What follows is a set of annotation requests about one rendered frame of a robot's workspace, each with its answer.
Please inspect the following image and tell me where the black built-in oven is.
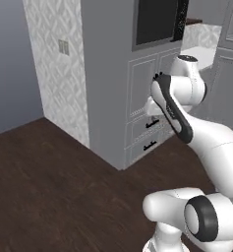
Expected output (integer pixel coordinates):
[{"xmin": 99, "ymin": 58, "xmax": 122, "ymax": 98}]
[{"xmin": 131, "ymin": 0, "xmax": 191, "ymax": 52}]

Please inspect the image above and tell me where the narrow grey cupboard door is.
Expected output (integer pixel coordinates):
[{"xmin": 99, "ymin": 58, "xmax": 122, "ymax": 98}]
[{"xmin": 158, "ymin": 49, "xmax": 182, "ymax": 77}]

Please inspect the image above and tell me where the tall grey cabinet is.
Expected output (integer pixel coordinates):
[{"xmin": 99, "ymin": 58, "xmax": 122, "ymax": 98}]
[{"xmin": 80, "ymin": 0, "xmax": 191, "ymax": 171}]

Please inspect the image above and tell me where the grey cupboard run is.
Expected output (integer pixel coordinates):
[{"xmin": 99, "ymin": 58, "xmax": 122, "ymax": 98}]
[{"xmin": 190, "ymin": 0, "xmax": 233, "ymax": 133}]

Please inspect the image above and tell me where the black drawer handle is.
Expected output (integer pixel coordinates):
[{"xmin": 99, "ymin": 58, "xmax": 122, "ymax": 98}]
[
  {"xmin": 145, "ymin": 119, "xmax": 161, "ymax": 129},
  {"xmin": 143, "ymin": 140, "xmax": 158, "ymax": 152}
]

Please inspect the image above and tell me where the grey drawer front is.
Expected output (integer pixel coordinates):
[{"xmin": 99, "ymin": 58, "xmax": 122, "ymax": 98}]
[
  {"xmin": 124, "ymin": 130, "xmax": 175, "ymax": 166},
  {"xmin": 125, "ymin": 114, "xmax": 170, "ymax": 146}
]

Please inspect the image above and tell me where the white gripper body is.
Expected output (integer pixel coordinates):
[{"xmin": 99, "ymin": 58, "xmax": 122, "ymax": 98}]
[{"xmin": 144, "ymin": 96, "xmax": 166, "ymax": 117}]

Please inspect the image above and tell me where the grey wall switch plate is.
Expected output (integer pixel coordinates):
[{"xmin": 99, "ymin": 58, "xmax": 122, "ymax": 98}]
[{"xmin": 57, "ymin": 38, "xmax": 71, "ymax": 56}]

